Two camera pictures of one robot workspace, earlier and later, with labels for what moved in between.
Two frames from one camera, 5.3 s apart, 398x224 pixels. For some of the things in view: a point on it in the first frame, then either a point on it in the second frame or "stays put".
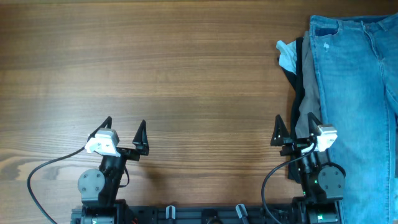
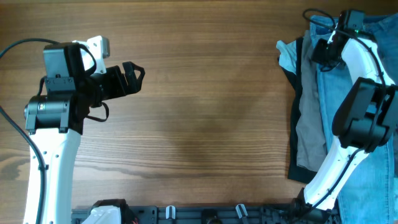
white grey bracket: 104,142 -> 99,46
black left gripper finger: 107,122 -> 130,77
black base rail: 126,214 stays put
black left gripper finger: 140,140 -> 141,76
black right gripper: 296,144 -> 319,53
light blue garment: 287,58 stays put
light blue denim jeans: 356,60 stays put
